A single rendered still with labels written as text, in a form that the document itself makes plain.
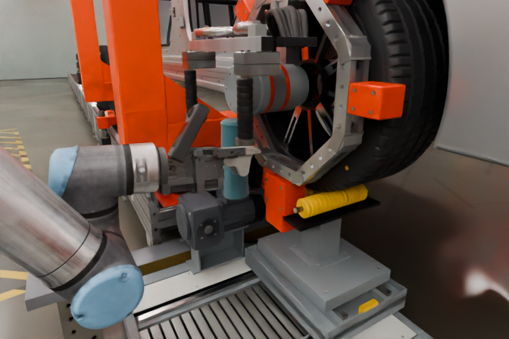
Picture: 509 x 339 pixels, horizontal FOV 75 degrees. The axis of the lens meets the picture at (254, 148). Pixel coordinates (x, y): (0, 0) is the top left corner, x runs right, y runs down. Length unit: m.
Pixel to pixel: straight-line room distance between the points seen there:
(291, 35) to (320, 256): 0.79
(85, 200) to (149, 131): 0.73
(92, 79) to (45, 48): 10.56
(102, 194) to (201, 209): 0.68
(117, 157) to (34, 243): 0.19
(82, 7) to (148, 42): 1.95
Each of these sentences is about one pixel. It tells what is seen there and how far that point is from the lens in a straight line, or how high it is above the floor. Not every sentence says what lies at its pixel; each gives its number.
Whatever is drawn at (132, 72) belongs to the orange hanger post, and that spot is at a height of 0.88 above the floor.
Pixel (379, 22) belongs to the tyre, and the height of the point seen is 1.01.
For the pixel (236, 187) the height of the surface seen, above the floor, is 0.53.
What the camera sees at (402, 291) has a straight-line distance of 1.32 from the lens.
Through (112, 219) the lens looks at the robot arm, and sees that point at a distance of 0.62.
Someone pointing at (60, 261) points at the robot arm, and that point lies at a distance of 0.48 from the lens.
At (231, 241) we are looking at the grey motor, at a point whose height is 0.12.
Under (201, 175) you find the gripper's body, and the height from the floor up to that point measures 0.73.
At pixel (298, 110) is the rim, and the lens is 1.07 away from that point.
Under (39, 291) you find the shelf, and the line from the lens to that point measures 0.91.
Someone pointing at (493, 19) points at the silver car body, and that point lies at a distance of 0.77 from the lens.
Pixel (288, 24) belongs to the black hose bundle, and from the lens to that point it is 0.75.
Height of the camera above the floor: 0.95
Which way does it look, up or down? 17 degrees down
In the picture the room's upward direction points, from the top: straight up
